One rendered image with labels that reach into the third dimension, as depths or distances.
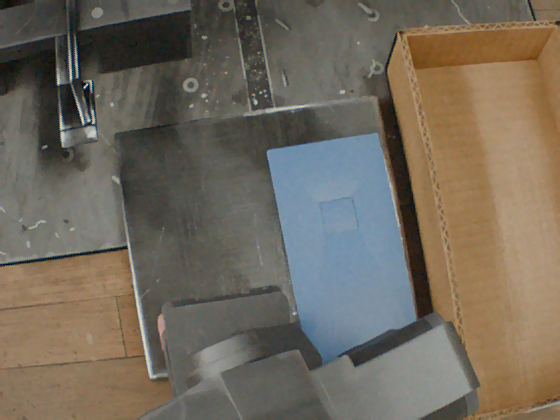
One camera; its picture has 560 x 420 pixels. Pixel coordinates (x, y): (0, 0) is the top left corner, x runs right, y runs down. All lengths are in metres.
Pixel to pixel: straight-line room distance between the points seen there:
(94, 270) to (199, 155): 0.10
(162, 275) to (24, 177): 0.12
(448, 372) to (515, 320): 0.25
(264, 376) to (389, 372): 0.08
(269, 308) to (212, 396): 0.19
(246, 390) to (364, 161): 0.34
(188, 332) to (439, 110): 0.26
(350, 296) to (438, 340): 0.22
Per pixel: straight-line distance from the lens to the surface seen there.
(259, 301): 0.63
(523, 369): 0.78
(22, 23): 0.75
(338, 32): 0.82
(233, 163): 0.77
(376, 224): 0.76
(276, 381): 0.47
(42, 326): 0.77
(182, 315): 0.63
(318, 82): 0.81
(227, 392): 0.45
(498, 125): 0.81
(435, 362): 0.53
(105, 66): 0.80
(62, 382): 0.77
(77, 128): 0.71
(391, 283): 0.75
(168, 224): 0.76
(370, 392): 0.53
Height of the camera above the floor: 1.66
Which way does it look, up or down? 75 degrees down
